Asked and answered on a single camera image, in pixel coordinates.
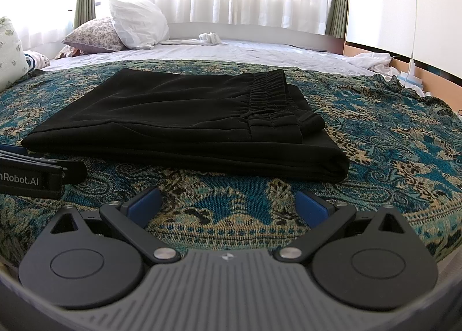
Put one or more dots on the small bunched white cloth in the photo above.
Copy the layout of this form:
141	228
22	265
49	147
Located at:
210	38

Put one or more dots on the white pillow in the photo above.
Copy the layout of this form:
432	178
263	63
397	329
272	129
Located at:
139	24

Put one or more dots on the teal patterned blanket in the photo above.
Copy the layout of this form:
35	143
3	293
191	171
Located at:
379	157

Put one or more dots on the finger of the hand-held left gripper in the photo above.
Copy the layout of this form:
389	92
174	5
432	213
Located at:
12	148
74	172

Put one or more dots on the striped cloth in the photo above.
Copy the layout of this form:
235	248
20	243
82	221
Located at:
36	59

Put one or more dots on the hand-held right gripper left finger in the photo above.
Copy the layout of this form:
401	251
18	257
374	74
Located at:
142	206

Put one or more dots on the tan wooden bed board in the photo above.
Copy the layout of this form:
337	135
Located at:
440	69

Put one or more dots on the green floral pillow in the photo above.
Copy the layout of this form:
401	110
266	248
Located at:
11	53

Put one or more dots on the purple floral pillow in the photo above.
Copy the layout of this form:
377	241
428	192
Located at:
94	35

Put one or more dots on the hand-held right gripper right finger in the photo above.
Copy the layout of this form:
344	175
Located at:
313	207

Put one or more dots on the crumpled white cloth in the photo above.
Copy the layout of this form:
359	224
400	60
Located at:
371	62

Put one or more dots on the white charger plug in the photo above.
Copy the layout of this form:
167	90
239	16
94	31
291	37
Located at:
412	65

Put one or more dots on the black pants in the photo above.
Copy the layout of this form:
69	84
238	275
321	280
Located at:
173	125

